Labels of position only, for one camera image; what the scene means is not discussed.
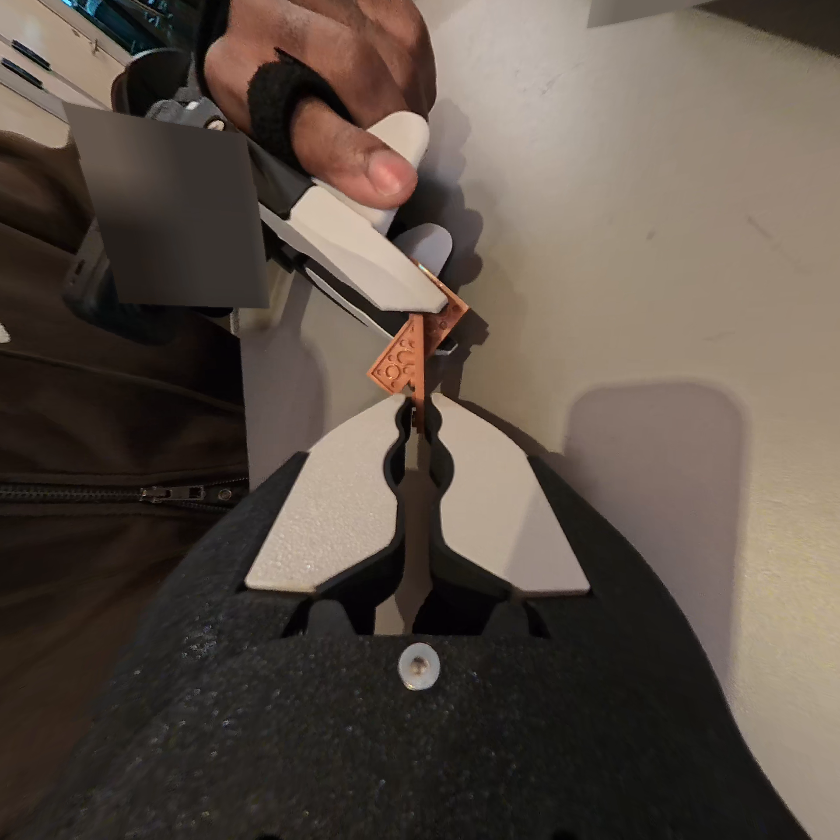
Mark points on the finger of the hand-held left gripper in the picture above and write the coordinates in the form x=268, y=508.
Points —
x=348, y=300
x=367, y=262

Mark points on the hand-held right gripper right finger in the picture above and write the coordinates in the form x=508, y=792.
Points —
x=505, y=518

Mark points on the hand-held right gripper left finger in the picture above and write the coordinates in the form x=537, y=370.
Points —
x=321, y=518

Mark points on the wide brown toy brick plate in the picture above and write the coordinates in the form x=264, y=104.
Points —
x=397, y=364

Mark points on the narrow brown toy brick plate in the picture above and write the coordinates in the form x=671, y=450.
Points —
x=446, y=321

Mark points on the person's left hand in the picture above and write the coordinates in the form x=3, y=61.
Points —
x=341, y=39

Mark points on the black office chair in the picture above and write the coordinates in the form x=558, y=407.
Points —
x=157, y=79

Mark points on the white cabinet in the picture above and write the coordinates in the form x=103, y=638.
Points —
x=39, y=26

